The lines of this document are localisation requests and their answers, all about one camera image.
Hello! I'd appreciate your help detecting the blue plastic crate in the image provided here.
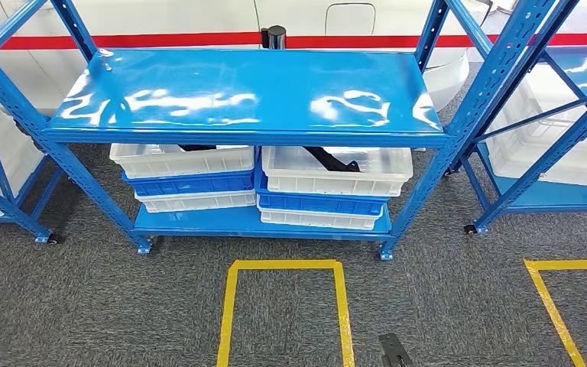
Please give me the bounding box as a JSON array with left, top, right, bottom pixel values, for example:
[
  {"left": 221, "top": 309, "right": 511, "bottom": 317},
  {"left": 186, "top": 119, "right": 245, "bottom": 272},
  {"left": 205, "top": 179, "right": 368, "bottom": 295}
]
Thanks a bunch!
[
  {"left": 254, "top": 167, "right": 391, "bottom": 218},
  {"left": 122, "top": 169, "right": 256, "bottom": 198}
]

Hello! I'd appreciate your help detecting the dark cylindrical post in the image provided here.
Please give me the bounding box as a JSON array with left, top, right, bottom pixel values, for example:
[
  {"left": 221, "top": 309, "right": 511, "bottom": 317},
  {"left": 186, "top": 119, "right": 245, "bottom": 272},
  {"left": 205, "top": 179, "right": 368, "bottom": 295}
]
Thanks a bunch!
[{"left": 260, "top": 24, "right": 288, "bottom": 50}]

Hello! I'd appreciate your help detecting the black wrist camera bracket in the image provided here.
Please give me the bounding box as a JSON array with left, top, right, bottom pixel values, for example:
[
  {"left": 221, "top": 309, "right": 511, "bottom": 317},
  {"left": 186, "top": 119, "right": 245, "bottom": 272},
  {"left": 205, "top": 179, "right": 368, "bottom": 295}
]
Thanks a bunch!
[{"left": 378, "top": 333, "right": 414, "bottom": 367}]

